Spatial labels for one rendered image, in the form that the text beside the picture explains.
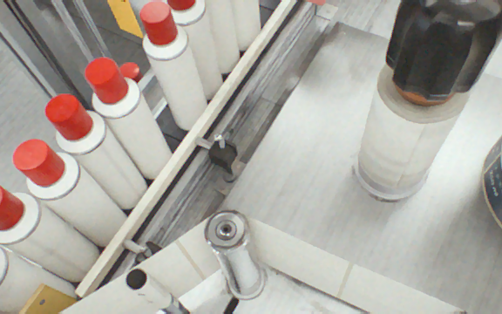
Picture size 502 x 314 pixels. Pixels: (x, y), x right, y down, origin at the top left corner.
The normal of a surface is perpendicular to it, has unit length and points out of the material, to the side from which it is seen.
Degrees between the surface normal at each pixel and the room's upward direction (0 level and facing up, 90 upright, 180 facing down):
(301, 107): 0
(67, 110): 2
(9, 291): 90
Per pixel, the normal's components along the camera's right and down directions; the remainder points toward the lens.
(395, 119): -0.70, 0.67
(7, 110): -0.07, -0.46
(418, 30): -0.77, 0.33
